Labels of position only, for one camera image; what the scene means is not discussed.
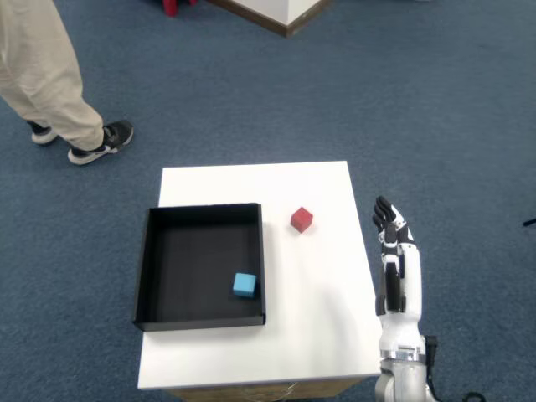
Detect white topped wooden table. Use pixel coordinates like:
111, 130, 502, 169
137, 161, 382, 402

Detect red foam cube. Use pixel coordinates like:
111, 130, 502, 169
290, 206, 315, 234

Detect black white sneaker with swoosh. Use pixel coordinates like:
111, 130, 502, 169
67, 119, 135, 166

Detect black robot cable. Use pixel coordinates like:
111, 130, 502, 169
420, 334, 482, 402

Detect blue foam cube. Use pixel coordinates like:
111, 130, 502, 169
232, 271, 257, 299

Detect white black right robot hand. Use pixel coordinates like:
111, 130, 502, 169
371, 195, 424, 358

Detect beige trousers of person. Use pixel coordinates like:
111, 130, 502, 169
0, 0, 105, 151

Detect red plastic stool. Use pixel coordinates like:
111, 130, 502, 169
162, 0, 202, 18

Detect black open cardboard box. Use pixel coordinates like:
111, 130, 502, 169
132, 203, 268, 332

